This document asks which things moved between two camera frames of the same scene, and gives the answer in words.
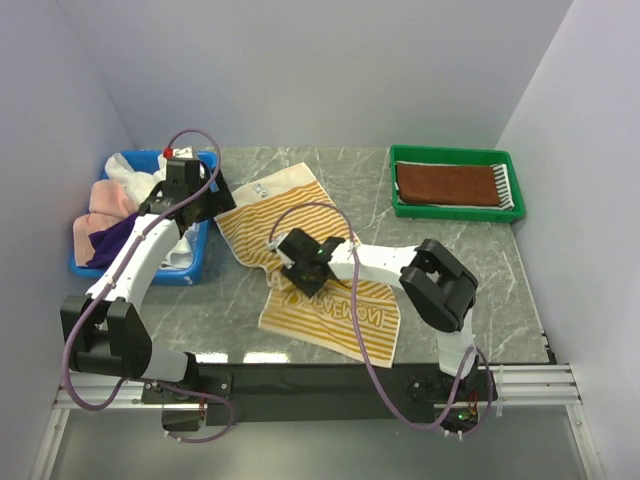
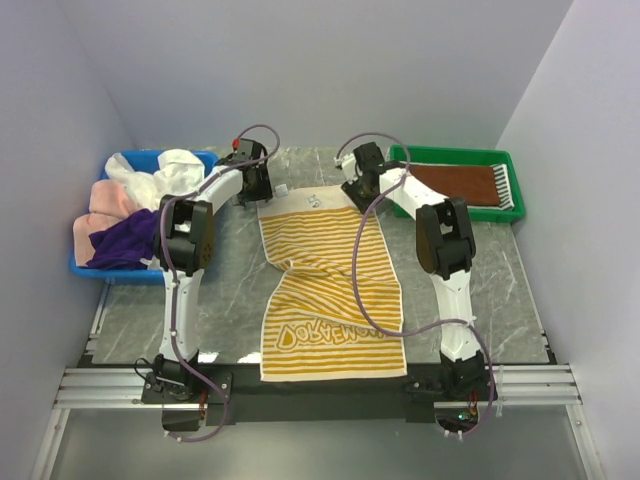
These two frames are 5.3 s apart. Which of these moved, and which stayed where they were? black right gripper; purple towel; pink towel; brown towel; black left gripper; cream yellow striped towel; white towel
Moved: cream yellow striped towel; black right gripper; black left gripper
Stayed: purple towel; pink towel; white towel; brown towel
